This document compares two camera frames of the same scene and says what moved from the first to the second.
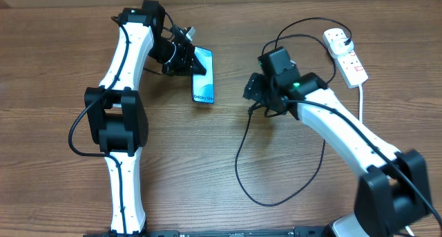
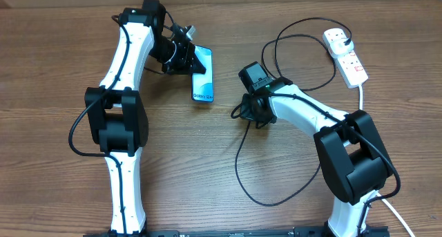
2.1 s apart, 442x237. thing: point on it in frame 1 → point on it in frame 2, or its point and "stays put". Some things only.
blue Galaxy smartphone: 203,86 stays put
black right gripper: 257,90 → 248,114
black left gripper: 181,66 stays put
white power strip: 349,65 stays put
